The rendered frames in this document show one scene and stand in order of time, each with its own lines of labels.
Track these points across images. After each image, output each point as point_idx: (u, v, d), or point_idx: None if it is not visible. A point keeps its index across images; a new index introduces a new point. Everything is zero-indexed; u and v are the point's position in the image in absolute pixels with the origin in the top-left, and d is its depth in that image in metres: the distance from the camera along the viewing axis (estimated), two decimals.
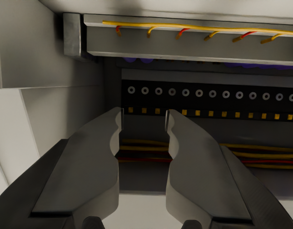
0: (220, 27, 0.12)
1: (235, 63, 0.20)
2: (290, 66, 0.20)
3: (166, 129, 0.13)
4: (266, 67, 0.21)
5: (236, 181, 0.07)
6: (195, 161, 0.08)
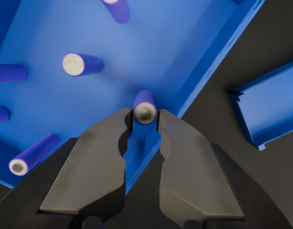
0: None
1: None
2: None
3: (157, 128, 0.13)
4: None
5: (228, 178, 0.07)
6: (187, 160, 0.08)
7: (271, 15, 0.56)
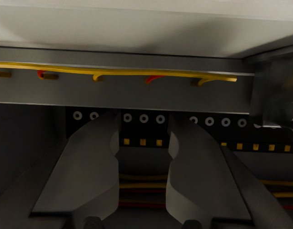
0: (117, 62, 0.07)
1: None
2: None
3: (166, 129, 0.13)
4: None
5: (236, 181, 0.07)
6: (195, 161, 0.08)
7: None
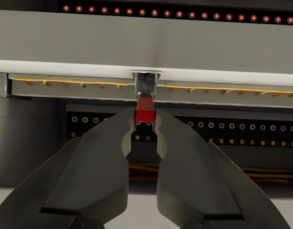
0: (90, 80, 0.21)
1: None
2: None
3: (153, 128, 0.13)
4: (161, 102, 0.30)
5: (225, 177, 0.07)
6: (184, 160, 0.08)
7: None
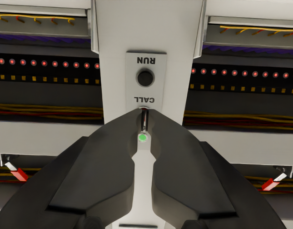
0: (291, 23, 0.21)
1: (275, 50, 0.30)
2: None
3: (146, 129, 0.13)
4: None
5: (218, 175, 0.07)
6: (178, 160, 0.08)
7: None
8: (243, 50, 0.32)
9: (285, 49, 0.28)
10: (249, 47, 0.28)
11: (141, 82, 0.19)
